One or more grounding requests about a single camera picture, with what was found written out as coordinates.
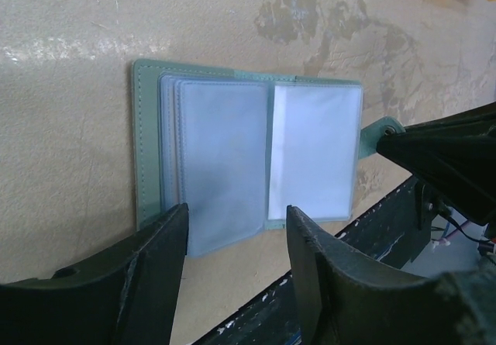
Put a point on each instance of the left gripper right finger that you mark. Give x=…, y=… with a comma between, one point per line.
x=345, y=297

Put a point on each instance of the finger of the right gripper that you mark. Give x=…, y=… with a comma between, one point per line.
x=455, y=156

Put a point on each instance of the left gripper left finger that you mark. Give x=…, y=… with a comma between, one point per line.
x=124, y=294

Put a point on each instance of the sage green card holder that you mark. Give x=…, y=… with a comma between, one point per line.
x=238, y=147

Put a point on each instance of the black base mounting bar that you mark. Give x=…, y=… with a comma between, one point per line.
x=392, y=232

